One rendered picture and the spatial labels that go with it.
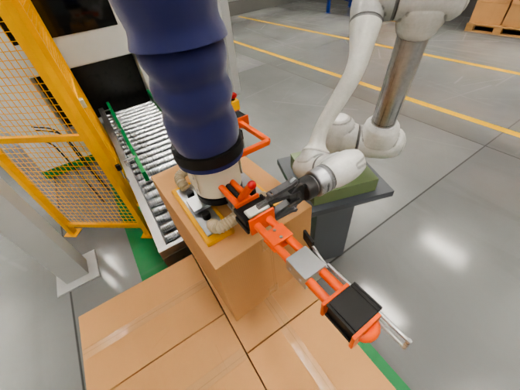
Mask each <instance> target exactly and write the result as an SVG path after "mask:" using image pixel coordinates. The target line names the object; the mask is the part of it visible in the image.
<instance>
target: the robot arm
mask: <svg viewBox="0 0 520 390"><path fill-rule="evenodd" d="M469 1H470V0H352V3H351V10H350V23H349V37H350V41H349V57H348V61H347V66H346V68H345V70H344V73H343V75H342V77H341V79H340V81H339V82H338V84H337V86H336V88H335V90H334V92H333V93H332V95H331V97H330V99H329V101H328V102H327V105H326V106H325V108H324V110H323V112H322V113H321V115H320V117H319V119H318V121H317V123H316V125H315V127H314V129H313V132H312V135H311V137H310V141H309V143H308V145H307V146H306V147H304V148H303V150H302V152H301V153H300V155H299V156H298V157H297V158H296V160H295V161H294V163H293V165H292V171H293V173H294V174H295V176H296V177H297V178H298V179H296V178H295V177H294V176H291V177H290V178H289V179H288V180H287V181H285V182H284V183H281V184H280V185H278V186H276V187H275V188H273V189H271V190H270V191H268V192H267V193H266V195H267V196H264V197H263V199H264V200H263V201H261V202H259V203H257V204H256V205H255V206H253V207H251V208H249V209H247V210H245V211H244V213H245V215H246V216H247V217H248V218H249V219H251V218H253V217H254V216H256V215H258V214H260V213H261V212H263V211H265V210H268V209H269V208H270V206H269V205H271V204H275V203H278V202H280V201H282V202H281V203H279V204H277V205H276V206H275V219H276V220H279V219H281V218H283V217H285V216H286V215H288V214H291V213H292V212H297V211H298V209H297V208H296V207H297V205H298V204H300V203H301V202H302V201H303V200H311V199H313V198H314V197H321V196H323V195H324V194H325V193H328V192H330V191H331V190H333V189H335V188H339V187H342V186H344V185H346V184H348V183H350V182H351V181H353V180H355V179H356V178H357V177H358V176H360V175H361V174H362V173H363V171H364V170H365V168H366V159H365V157H367V158H374V159H387V158H392V157H394V156H397V155H398V154H400V153H401V152H402V150H403V149H404V147H405V143H406V137H405V133H404V131H403V130H402V129H400V124H399V122H398V120H397V117H398V116H399V112H400V110H401V108H402V105H403V102H404V100H405V97H406V95H407V93H408V90H409V87H410V85H411V83H412V80H413V78H414V76H415V74H416V71H417V68H418V66H419V63H420V60H421V59H422V56H423V53H424V51H425V48H426V45H427V43H428V41H429V39H430V38H431V37H432V36H434V35H435V34H436V32H437V31H438V30H439V28H440V27H441V26H442V25H443V24H444V23H445V22H446V21H451V20H453V19H455V18H456V17H457V16H459V15H460V14H461V13H462V11H463V10H464V9H465V8H466V7H467V5H468V4H469ZM386 21H395V31H396V34H397V37H396V40H395V45H394V47H393V51H392V55H391V58H390V61H389V63H388V68H387V70H386V74H385V78H384V81H383V84H382V86H381V91H380V94H379V97H378V101H377V104H376V107H375V112H374V114H373V115H372V116H371V117H370V118H368V119H367V121H366V122H365V123H364V124H363V125H359V124H357V123H355V122H354V119H353V118H352V117H351V116H350V115H347V114H345V113H340V112H341V110H342V109H343V107H344V106H345V104H346V103H347V101H348V100H349V98H350V96H351V95H352V94H353V92H354V90H355V89H356V87H357V86H358V84H359V82H360V80H361V78H362V77H363V75H364V72H365V70H366V68H367V65H368V62H369V60H370V58H371V54H372V51H373V49H374V46H375V42H376V39H377V37H378V34H379V32H380V29H381V26H382V23H383V22H386ZM272 194H273V195H272Z"/></svg>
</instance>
